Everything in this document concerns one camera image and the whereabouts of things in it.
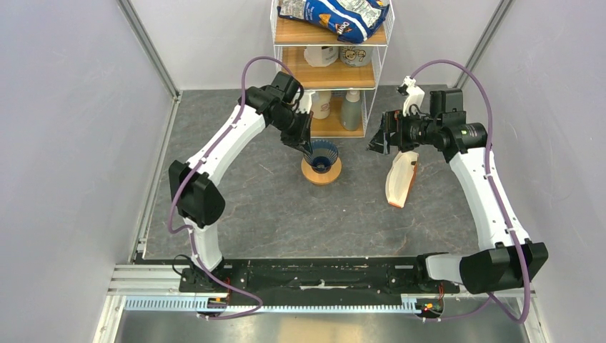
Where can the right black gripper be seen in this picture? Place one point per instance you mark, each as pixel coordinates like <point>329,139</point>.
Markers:
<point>392,121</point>

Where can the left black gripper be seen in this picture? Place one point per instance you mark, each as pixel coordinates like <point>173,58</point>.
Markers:
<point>301,140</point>

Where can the blue ribbed coffee dripper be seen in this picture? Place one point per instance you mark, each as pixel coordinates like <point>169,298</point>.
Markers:
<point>323,156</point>

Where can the round wooden dripper stand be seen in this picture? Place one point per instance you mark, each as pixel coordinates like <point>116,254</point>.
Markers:
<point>321,179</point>

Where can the white wire wooden shelf rack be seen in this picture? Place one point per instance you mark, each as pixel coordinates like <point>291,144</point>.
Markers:
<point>291,38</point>

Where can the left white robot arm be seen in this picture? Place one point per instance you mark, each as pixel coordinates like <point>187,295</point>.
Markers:
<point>284,104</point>

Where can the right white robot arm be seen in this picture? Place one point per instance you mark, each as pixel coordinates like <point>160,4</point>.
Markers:
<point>508,258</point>

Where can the white coffee filter stack holder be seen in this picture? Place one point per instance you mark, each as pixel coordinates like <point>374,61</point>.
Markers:
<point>400,178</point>

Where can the grey green spray bottle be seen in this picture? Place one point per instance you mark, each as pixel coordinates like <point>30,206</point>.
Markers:
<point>351,111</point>

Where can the white small bottle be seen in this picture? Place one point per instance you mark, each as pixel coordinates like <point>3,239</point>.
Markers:
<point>321,104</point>

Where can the white plastic jug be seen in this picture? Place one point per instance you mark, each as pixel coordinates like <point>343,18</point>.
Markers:
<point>321,56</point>

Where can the blue chips bag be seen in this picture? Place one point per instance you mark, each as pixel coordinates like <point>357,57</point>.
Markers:
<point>352,21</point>

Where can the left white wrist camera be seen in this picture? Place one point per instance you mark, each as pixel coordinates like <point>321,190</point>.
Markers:
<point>305,103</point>

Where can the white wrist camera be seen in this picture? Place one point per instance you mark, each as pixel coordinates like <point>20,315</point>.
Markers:
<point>305,103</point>
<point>413,94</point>

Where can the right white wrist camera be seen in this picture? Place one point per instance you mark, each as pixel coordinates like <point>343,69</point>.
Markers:
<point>413,94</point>

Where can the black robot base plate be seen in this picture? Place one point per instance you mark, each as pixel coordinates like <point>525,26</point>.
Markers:
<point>314,282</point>

